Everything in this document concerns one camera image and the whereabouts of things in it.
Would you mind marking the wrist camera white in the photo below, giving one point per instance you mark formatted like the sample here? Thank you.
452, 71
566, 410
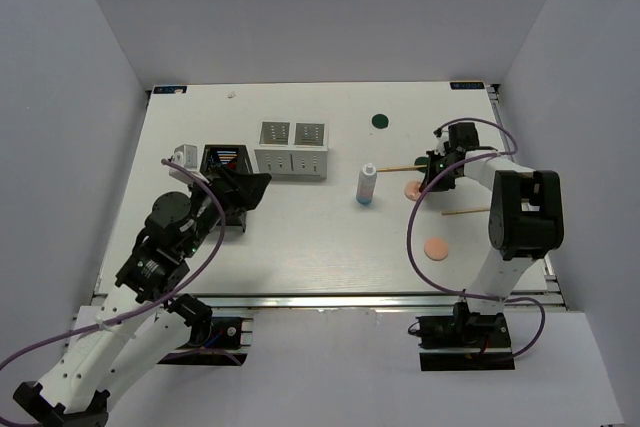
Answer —
442, 147
186, 157

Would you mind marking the dark green round puff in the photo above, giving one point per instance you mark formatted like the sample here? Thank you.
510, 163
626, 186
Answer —
421, 163
380, 121

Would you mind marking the peach puff with ribbon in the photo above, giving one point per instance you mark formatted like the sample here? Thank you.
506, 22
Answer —
412, 190

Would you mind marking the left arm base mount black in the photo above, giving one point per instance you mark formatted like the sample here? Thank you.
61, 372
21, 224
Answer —
222, 341

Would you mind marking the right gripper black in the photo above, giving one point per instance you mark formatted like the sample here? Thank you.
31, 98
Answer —
430, 176

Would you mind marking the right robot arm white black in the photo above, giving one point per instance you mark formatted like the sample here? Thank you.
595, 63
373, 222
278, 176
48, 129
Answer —
525, 217

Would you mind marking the black mesh organizer box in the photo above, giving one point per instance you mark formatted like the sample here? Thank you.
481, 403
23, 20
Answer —
234, 157

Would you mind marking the white spray bottle teal base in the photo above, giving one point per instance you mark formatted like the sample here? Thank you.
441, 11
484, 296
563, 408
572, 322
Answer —
366, 184

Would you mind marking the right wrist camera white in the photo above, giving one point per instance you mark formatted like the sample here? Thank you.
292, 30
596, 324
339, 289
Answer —
442, 147

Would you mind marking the gold makeup pencil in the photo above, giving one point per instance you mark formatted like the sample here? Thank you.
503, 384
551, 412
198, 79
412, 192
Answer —
402, 168
465, 211

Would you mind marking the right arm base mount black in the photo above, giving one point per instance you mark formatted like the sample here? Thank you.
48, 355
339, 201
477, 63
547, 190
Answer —
446, 344

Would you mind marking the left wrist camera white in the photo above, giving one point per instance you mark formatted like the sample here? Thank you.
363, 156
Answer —
186, 157

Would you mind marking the blue label sticker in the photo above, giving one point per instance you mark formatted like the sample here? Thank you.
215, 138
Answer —
467, 85
169, 90

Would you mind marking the blue label sticker right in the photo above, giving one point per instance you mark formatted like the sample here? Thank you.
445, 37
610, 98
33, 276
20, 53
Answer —
467, 85

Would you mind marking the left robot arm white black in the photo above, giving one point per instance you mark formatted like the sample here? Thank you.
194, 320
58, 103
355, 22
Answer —
145, 316

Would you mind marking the white slotted organizer box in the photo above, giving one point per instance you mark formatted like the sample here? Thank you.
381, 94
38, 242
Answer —
293, 149

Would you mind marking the blue label sticker left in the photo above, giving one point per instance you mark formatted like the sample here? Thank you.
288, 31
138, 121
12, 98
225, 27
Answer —
169, 90

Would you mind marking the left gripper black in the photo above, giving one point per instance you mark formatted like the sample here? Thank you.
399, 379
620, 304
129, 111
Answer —
240, 191

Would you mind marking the peach round powder puff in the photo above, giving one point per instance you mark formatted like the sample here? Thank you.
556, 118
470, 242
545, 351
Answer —
436, 249

